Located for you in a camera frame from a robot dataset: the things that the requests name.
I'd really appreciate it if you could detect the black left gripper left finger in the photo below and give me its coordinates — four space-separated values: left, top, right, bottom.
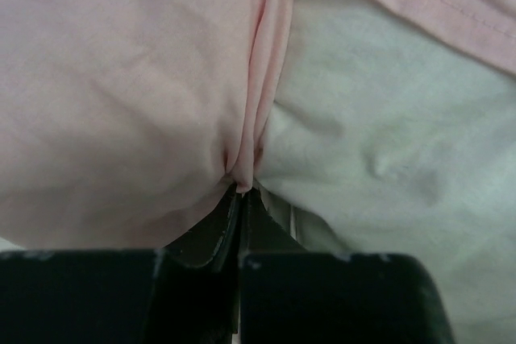
1 189 241 343

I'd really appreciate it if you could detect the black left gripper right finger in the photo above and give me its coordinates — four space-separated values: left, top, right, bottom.
239 190 455 343

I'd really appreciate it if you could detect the white pillow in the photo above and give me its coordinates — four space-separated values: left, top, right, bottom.
258 0 515 343

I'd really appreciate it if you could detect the purple Elsa print pillowcase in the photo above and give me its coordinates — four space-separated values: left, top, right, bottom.
1 0 515 248

